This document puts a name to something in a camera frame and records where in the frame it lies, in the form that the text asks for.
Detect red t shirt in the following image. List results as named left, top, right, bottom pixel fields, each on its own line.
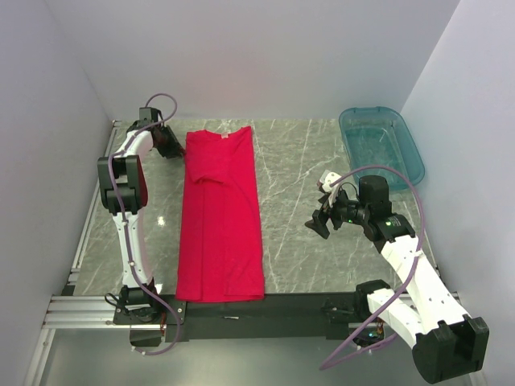
left=175, top=126, right=265, bottom=303

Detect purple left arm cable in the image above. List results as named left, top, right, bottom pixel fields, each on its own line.
left=106, top=92, right=186, bottom=358

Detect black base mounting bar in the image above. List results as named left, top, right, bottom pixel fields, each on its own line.
left=113, top=292, right=363, bottom=347

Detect aluminium frame rail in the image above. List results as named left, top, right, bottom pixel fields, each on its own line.
left=42, top=292, right=122, bottom=331

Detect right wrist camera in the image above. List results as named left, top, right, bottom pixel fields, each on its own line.
left=317, top=170, right=343, bottom=207

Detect teal plastic basin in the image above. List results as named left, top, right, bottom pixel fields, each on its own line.
left=339, top=106, right=425, bottom=186

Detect left aluminium side rail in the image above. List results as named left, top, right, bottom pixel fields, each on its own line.
left=67, top=120, right=121, bottom=285

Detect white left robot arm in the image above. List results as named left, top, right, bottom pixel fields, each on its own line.
left=97, top=105, right=185, bottom=324

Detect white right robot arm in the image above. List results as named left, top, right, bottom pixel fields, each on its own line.
left=306, top=170, right=489, bottom=384

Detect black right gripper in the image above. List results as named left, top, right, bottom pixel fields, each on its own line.
left=305, top=187, right=370, bottom=239

